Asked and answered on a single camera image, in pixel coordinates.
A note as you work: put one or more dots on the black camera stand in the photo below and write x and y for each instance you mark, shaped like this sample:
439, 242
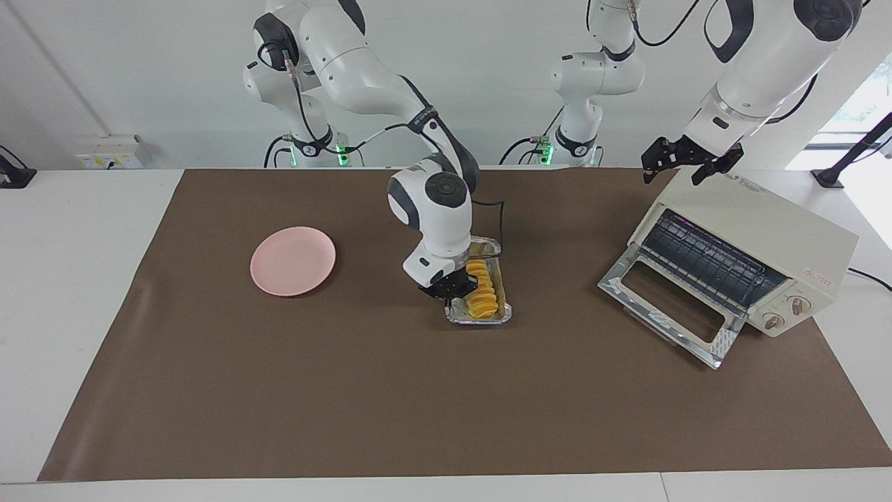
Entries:
829, 176
17, 178

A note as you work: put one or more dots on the glass oven door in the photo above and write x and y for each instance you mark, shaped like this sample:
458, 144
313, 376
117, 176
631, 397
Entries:
669, 300

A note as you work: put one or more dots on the brown table mat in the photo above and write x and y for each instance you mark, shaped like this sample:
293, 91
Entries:
279, 390

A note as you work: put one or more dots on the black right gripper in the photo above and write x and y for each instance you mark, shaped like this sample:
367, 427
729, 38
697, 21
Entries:
442, 282

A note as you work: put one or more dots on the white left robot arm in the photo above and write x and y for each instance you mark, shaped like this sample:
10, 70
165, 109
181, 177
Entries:
759, 63

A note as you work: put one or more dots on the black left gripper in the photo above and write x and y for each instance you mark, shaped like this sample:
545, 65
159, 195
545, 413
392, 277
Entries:
697, 150

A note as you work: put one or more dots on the aluminium foil tray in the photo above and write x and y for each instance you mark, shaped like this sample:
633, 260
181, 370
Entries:
486, 245

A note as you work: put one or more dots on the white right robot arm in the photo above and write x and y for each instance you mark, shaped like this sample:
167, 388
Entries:
348, 63

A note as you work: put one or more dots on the cream toaster oven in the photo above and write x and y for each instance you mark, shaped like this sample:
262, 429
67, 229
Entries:
766, 209

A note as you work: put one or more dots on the white wall socket box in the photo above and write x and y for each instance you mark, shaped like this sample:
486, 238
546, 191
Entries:
104, 155

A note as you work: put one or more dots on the yellow sliced bread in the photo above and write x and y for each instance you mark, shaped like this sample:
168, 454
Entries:
484, 300

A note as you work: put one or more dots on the pink round plate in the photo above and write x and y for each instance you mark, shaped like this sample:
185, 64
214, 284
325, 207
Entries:
293, 261

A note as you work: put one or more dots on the beige oven knob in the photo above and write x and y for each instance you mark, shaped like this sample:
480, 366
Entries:
796, 305
772, 321

